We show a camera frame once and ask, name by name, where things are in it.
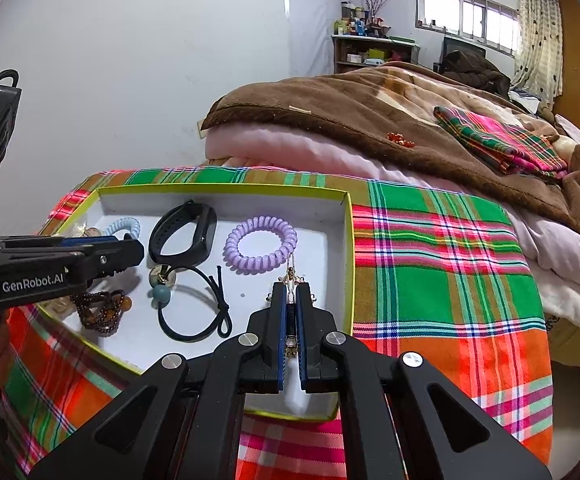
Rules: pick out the group of bottles and jars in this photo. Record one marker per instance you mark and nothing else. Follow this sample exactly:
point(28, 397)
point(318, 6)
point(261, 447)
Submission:
point(360, 25)

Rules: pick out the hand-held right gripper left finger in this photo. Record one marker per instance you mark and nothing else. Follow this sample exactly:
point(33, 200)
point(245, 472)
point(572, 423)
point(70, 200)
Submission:
point(282, 320)

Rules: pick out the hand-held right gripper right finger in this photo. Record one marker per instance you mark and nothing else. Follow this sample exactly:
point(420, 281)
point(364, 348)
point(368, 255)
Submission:
point(302, 325)

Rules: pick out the folded plaid cloth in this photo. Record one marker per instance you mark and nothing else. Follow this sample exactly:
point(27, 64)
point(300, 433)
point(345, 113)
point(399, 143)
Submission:
point(495, 140)

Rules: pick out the wooden shelf cabinet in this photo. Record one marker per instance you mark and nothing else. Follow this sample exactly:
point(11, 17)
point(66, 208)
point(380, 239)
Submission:
point(350, 55)

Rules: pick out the dark brown jacket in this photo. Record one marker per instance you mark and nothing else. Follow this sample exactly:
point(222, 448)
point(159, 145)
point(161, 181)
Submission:
point(475, 72)

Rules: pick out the patterned cream curtain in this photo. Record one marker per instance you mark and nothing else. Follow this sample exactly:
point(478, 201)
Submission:
point(537, 35)

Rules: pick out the small orange bead cluster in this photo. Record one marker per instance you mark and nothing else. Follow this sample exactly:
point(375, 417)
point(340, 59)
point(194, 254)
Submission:
point(400, 138)

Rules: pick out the beige wall socket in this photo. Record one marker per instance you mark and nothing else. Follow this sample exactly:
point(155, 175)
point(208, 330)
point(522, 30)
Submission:
point(203, 129)

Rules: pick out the yellow-green cardboard box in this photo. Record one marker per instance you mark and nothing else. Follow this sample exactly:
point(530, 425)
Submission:
point(255, 300)

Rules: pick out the window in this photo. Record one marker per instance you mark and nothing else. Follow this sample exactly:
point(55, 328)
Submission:
point(465, 15)

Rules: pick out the black monitor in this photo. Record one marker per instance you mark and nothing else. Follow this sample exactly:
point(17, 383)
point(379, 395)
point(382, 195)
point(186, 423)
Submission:
point(462, 45)

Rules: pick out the brown plush blanket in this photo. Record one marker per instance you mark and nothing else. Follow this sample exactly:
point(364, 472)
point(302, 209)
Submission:
point(345, 125)

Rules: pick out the red green plaid bed sheet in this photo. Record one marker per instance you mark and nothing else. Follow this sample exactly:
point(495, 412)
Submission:
point(420, 260)

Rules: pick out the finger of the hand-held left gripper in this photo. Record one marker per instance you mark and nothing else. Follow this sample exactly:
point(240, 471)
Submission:
point(115, 257)
point(87, 241)

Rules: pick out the pale pink quilt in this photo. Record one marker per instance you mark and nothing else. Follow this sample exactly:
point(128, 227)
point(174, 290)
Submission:
point(295, 150)

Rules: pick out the black smart band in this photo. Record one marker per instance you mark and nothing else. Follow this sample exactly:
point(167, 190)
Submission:
point(205, 225)

